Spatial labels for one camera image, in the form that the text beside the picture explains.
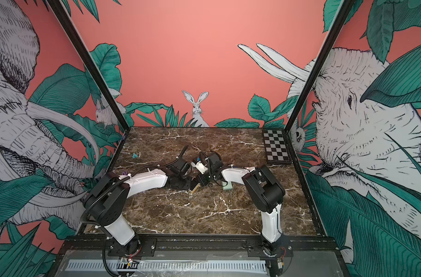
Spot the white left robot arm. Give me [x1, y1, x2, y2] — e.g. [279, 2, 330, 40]
[81, 157, 191, 246]

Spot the white slotted cable duct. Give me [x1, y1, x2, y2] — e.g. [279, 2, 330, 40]
[64, 260, 268, 273]

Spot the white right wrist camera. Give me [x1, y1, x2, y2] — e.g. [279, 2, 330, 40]
[191, 158, 208, 174]

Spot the black left corner post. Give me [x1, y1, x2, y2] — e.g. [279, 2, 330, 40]
[47, 0, 130, 132]

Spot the tan ring box base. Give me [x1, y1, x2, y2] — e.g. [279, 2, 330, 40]
[191, 183, 201, 193]

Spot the black right corner post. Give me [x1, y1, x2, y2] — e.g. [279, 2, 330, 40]
[284, 0, 355, 133]

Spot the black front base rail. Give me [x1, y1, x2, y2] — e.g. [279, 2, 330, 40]
[59, 234, 339, 259]

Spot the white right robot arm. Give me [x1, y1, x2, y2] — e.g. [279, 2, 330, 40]
[191, 152, 285, 244]

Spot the black corner post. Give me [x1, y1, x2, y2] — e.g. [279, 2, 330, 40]
[284, 0, 355, 133]
[47, 0, 130, 132]

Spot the black white checkerboard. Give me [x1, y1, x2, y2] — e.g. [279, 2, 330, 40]
[262, 129, 292, 165]

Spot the mint green box lid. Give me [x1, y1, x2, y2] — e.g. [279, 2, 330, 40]
[222, 181, 233, 190]

